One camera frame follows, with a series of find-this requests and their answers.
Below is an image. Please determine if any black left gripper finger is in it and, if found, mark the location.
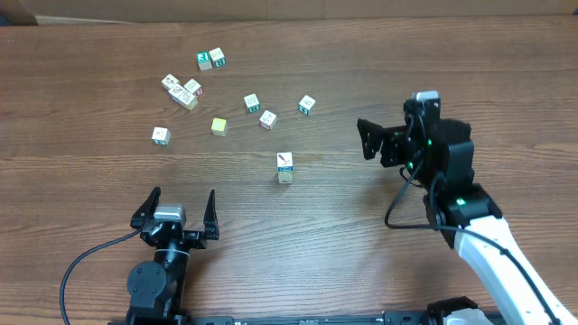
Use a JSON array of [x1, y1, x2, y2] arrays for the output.
[[130, 187, 161, 228], [203, 190, 219, 240]]

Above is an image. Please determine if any wooden block yellow red drawing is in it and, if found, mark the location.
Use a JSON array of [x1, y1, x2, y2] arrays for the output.
[[278, 172, 294, 183]]

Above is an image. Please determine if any wooden block blue X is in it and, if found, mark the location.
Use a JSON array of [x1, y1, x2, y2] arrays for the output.
[[276, 153, 294, 172]]

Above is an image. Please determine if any wooden block red 3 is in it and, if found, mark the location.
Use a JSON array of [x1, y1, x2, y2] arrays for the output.
[[259, 110, 277, 130]]

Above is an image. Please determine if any wooden block elephant drawing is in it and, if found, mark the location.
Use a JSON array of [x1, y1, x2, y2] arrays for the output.
[[244, 94, 260, 114]]

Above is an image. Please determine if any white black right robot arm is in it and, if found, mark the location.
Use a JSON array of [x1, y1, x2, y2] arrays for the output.
[[357, 98, 577, 324]]

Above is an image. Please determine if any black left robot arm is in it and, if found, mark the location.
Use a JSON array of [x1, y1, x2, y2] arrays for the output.
[[126, 187, 219, 324]]

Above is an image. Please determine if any wooden block green J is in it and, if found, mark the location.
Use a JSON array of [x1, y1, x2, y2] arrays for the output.
[[152, 126, 171, 145]]

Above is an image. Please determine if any yellow-top wooden block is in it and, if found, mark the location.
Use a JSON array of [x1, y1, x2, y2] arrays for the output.
[[211, 117, 228, 136]]

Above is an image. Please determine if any wooden block blue T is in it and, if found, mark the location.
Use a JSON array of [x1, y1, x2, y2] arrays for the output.
[[168, 84, 185, 102]]

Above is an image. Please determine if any wooden block far left cluster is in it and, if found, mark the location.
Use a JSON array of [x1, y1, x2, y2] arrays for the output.
[[162, 74, 180, 90]]

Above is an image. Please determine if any wooden block red U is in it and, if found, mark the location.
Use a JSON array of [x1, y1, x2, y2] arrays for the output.
[[184, 79, 203, 97]]

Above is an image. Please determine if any green-top wooden block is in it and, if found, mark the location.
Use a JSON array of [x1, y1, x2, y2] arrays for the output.
[[196, 51, 212, 70]]

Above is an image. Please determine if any wooden block green R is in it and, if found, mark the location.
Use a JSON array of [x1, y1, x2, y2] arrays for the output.
[[209, 48, 227, 68]]

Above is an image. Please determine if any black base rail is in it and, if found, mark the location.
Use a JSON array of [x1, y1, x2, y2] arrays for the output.
[[107, 309, 510, 325]]

